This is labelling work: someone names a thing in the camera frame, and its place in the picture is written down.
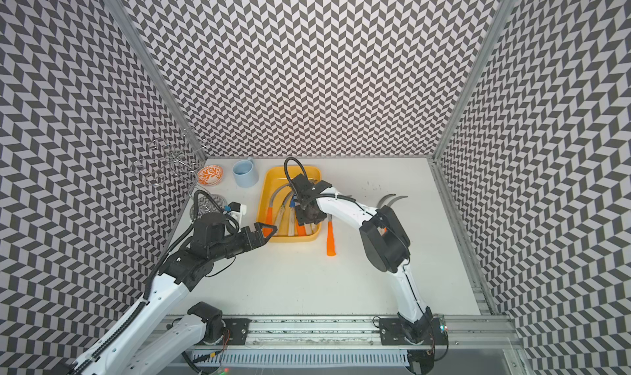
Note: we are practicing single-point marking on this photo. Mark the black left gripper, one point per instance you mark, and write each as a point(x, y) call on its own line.
point(258, 241)

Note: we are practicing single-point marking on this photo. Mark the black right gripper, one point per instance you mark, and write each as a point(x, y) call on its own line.
point(301, 220)

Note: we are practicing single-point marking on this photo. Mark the blue sickle wooden handle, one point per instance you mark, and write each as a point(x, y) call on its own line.
point(291, 223)

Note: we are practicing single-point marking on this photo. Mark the sickle wooden handle group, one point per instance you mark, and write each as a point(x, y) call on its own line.
point(282, 217)

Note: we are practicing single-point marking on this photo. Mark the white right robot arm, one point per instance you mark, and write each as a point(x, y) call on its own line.
point(385, 242)

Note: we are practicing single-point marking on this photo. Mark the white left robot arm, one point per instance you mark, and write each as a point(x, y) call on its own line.
point(124, 348)

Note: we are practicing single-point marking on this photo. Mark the yellow plastic storage box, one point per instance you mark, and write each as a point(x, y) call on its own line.
point(275, 177)

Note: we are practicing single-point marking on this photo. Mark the light blue ceramic cup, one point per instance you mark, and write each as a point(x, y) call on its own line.
point(245, 173)

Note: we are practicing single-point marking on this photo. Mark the orange patterned white bowl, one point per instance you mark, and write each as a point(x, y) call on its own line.
point(210, 175)

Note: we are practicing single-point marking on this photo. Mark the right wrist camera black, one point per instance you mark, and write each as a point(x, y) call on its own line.
point(301, 184)

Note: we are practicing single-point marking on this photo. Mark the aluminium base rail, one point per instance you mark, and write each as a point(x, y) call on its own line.
point(483, 344)

